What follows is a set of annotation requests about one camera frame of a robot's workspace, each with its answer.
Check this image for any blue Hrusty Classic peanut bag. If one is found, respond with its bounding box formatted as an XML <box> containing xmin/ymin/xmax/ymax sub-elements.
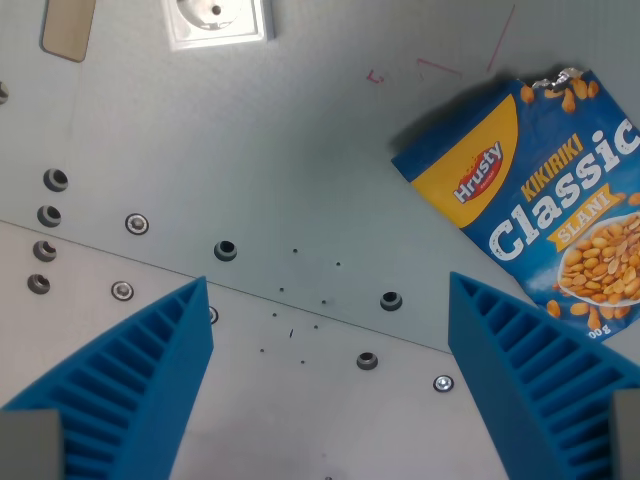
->
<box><xmin>390</xmin><ymin>65</ymin><xmax>640</xmax><ymax>346</ymax></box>

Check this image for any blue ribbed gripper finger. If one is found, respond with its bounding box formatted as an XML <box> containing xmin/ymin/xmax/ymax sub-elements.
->
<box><xmin>447</xmin><ymin>270</ymin><xmax>640</xmax><ymax>480</ymax></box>
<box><xmin>0</xmin><ymin>275</ymin><xmax>215</xmax><ymax>480</ymax></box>

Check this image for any beige rounded flat plate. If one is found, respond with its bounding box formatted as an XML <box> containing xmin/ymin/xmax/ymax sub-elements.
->
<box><xmin>40</xmin><ymin>0</ymin><xmax>97</xmax><ymax>64</ymax></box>

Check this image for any white wall power socket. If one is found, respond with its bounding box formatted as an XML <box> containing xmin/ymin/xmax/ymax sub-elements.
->
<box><xmin>160</xmin><ymin>0</ymin><xmax>277</xmax><ymax>52</ymax></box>

